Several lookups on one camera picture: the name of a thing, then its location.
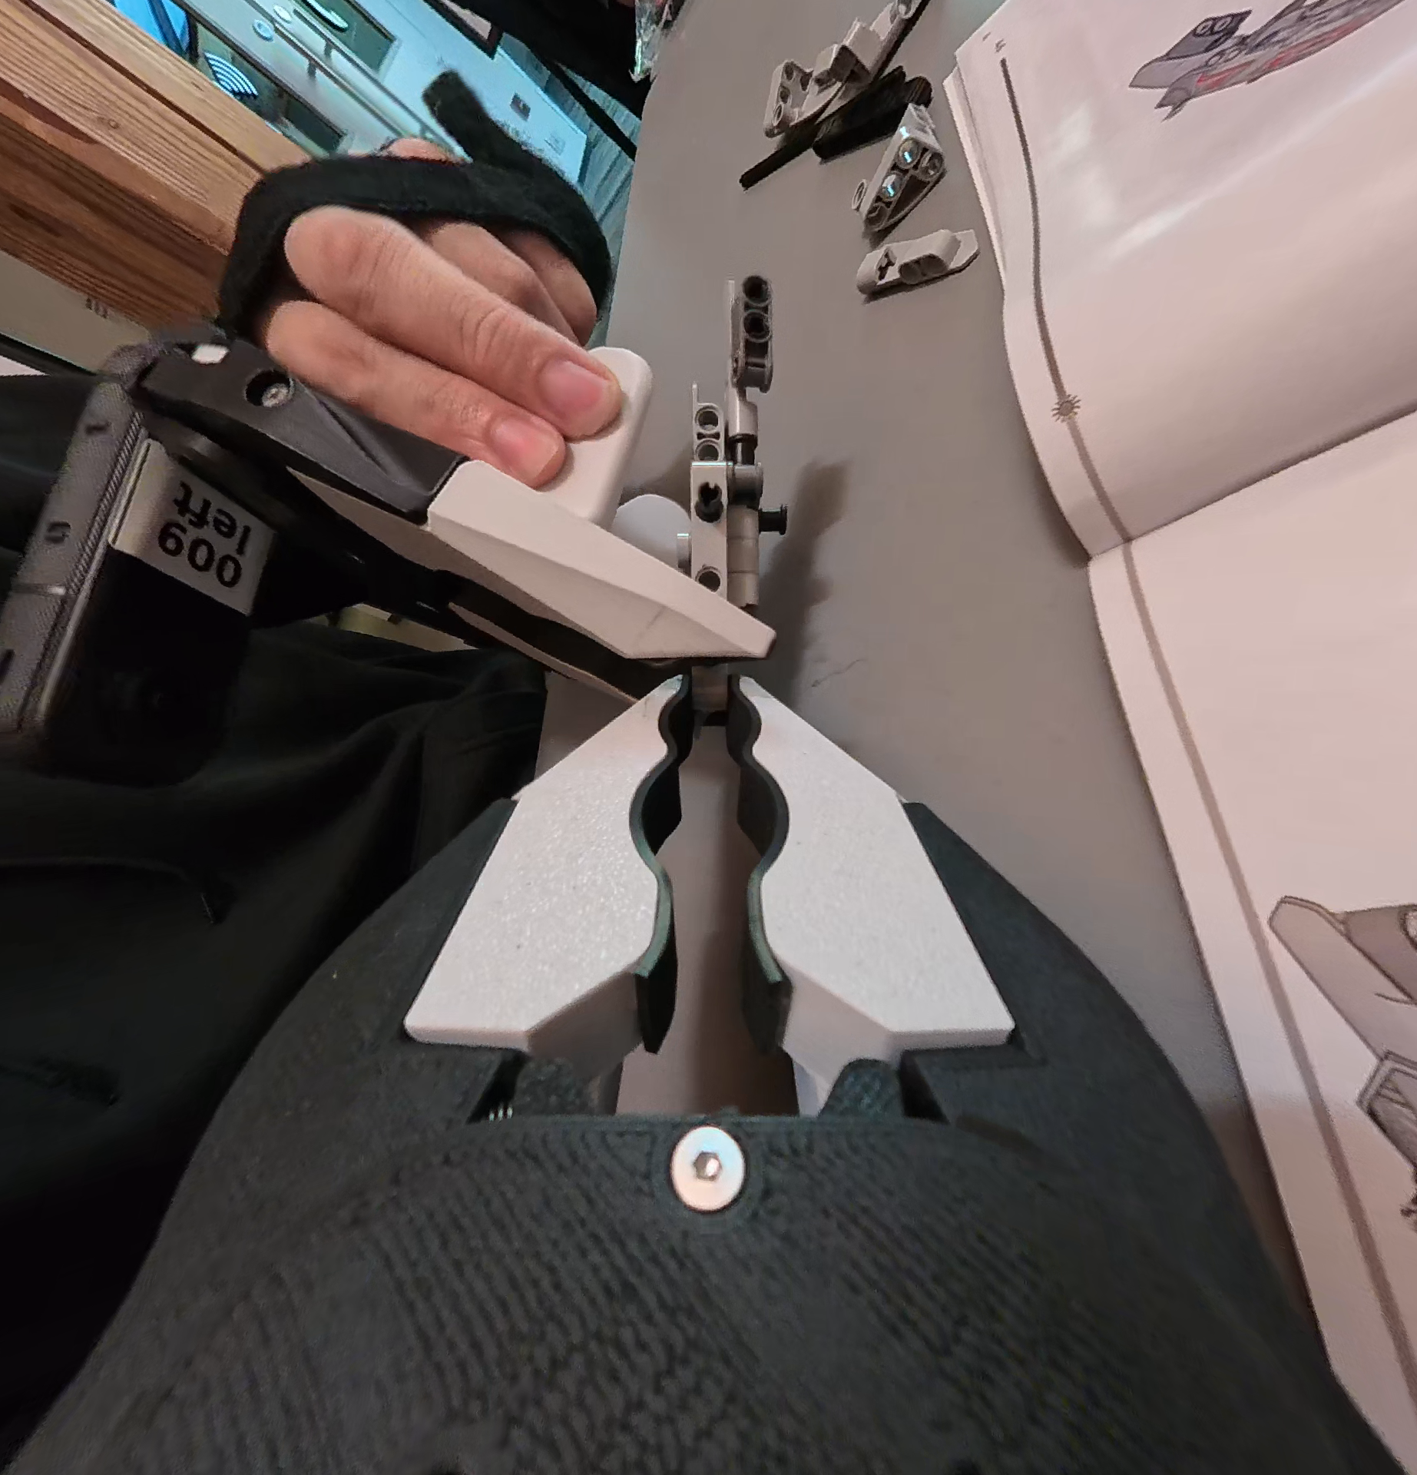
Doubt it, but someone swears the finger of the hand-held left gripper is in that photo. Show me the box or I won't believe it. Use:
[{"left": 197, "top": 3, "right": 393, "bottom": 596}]
[
  {"left": 448, "top": 589, "right": 671, "bottom": 703},
  {"left": 424, "top": 455, "right": 777, "bottom": 662}
]

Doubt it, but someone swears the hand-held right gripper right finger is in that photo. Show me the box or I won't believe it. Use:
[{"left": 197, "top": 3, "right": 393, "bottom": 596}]
[{"left": 726, "top": 675, "right": 1018, "bottom": 1113}]

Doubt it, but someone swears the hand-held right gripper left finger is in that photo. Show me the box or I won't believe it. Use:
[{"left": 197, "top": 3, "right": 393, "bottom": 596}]
[{"left": 401, "top": 675, "right": 694, "bottom": 1053}]

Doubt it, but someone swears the grey toy brick assembly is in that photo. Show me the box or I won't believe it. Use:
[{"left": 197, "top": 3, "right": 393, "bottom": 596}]
[{"left": 672, "top": 273, "right": 797, "bottom": 734}]

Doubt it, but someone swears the person's left hand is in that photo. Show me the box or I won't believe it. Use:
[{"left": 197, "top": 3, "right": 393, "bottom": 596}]
[{"left": 259, "top": 199, "right": 625, "bottom": 489}]

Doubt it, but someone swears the person's black clothing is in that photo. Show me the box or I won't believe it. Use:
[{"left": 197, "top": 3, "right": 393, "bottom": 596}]
[{"left": 0, "top": 372, "right": 545, "bottom": 1475}]

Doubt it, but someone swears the wooden cabinet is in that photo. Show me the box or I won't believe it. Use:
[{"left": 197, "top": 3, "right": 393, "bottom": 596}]
[{"left": 0, "top": 0, "right": 309, "bottom": 329}]

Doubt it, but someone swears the glass panelled door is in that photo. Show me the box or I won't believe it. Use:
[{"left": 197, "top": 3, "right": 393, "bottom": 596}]
[{"left": 124, "top": 0, "right": 643, "bottom": 198}]

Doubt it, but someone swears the small grey brick connector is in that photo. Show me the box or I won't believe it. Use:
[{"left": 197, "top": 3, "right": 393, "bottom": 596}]
[{"left": 857, "top": 228, "right": 982, "bottom": 299}]

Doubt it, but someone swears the grey brick panel with holes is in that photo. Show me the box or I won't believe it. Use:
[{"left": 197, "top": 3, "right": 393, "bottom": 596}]
[{"left": 848, "top": 107, "right": 951, "bottom": 236}]

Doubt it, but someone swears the grey brick connector assembly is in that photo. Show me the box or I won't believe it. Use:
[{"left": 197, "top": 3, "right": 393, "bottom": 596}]
[{"left": 767, "top": 0, "right": 927, "bottom": 142}]

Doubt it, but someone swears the white instruction booklet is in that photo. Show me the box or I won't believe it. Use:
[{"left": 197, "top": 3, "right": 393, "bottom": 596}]
[{"left": 946, "top": 0, "right": 1417, "bottom": 1475}]

